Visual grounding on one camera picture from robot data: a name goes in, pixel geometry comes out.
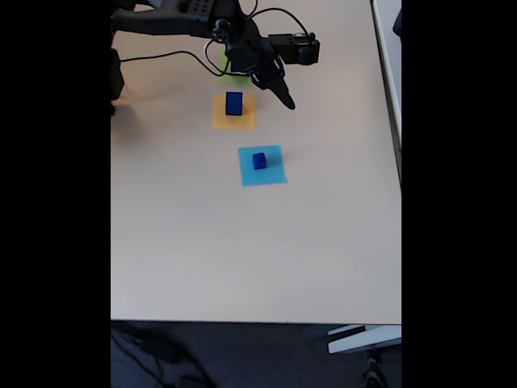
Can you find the large blue cube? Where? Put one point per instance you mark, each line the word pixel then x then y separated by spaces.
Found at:
pixel 234 104

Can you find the small blue cube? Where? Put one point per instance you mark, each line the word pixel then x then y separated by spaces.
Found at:
pixel 259 163

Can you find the green paper square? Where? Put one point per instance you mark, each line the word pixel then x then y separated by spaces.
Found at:
pixel 223 60

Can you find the orange paper square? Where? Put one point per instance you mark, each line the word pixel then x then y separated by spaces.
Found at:
pixel 220 121

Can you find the light blue paper square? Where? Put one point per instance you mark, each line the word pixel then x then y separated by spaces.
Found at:
pixel 274 174

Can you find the white side desk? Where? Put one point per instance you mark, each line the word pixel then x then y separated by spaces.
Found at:
pixel 389 60

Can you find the dark blue object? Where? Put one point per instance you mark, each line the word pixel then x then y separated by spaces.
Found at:
pixel 398 22

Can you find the white table foot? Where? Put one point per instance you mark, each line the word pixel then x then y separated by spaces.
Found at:
pixel 363 339

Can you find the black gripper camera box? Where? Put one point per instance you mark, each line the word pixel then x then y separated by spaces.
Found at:
pixel 297 48

